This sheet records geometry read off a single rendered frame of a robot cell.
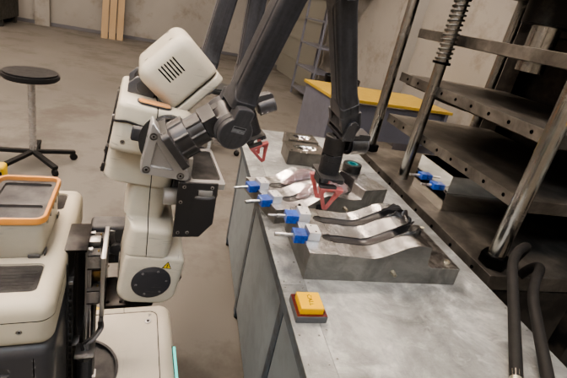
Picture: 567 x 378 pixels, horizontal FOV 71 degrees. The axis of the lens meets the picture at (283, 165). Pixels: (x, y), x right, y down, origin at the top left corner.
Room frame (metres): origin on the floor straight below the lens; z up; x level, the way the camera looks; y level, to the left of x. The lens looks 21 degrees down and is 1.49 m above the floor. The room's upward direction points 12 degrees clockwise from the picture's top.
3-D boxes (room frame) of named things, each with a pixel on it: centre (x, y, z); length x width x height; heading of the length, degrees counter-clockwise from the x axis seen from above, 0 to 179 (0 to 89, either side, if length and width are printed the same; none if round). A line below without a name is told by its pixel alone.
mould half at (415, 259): (1.12, -0.33, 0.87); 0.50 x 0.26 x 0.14; 106
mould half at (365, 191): (1.45, -0.15, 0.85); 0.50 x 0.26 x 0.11; 123
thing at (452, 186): (1.87, -0.95, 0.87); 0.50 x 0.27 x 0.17; 106
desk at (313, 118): (4.50, -0.87, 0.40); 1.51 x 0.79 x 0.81; 113
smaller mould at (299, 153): (1.89, -0.09, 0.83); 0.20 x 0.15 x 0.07; 106
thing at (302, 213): (1.11, -0.05, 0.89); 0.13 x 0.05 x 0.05; 106
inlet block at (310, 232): (1.01, -0.08, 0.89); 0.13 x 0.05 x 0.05; 106
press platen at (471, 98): (1.95, -1.06, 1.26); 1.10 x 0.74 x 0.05; 16
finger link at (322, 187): (1.00, -0.13, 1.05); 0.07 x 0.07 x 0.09; 16
